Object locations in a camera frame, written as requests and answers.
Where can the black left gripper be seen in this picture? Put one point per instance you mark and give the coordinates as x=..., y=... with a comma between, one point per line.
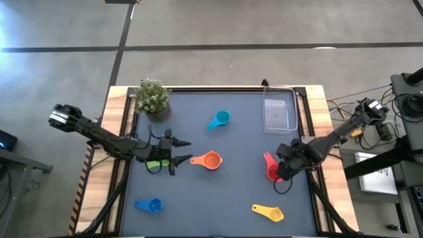
x=163, y=148

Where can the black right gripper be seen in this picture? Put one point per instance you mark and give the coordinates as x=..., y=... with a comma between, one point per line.
x=292, y=158

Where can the red measuring cup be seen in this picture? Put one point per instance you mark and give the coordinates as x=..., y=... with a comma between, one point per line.
x=269, y=162

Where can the green measuring cup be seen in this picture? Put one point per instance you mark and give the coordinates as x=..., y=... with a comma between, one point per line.
x=155, y=164

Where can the orange measuring cup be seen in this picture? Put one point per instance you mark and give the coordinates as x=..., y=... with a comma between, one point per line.
x=211, y=160

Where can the teal measuring cup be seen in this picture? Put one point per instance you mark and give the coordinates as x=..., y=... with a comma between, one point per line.
x=223, y=117

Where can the yellow measuring cup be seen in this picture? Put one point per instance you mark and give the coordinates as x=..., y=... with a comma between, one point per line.
x=275, y=214

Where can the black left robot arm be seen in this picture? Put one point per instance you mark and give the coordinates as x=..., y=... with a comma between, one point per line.
x=99, y=135

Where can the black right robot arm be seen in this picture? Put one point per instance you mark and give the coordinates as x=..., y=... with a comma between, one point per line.
x=337, y=135

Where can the clear plastic basket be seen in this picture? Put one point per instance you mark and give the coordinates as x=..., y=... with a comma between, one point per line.
x=279, y=112

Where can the blue measuring cup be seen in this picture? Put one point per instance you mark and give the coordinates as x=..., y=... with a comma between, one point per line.
x=154, y=205

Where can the ribbed plant pot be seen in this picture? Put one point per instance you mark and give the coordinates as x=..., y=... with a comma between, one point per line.
x=163, y=115

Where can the grey table mat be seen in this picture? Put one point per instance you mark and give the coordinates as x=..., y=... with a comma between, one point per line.
x=215, y=198

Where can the green artificial plant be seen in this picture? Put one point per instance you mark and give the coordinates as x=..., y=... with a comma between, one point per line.
x=152, y=96

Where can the black clamp on table edge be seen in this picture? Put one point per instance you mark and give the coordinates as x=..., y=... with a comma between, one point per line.
x=264, y=82

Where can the black beam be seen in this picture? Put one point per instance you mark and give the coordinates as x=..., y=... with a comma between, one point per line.
x=373, y=165

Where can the white sheet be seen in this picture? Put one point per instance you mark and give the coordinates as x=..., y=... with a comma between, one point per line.
x=376, y=183

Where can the black power strip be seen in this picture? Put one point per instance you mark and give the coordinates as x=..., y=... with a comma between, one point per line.
x=384, y=131

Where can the black yellow striped tape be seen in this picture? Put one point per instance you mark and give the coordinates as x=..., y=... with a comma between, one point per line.
x=81, y=195

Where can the grey equipment stand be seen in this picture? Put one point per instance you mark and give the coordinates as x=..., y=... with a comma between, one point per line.
x=401, y=82

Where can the grey desk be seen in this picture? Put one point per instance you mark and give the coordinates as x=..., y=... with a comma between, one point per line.
x=20, y=162

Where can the dark device with blue light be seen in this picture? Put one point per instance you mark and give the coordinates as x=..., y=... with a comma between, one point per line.
x=6, y=140

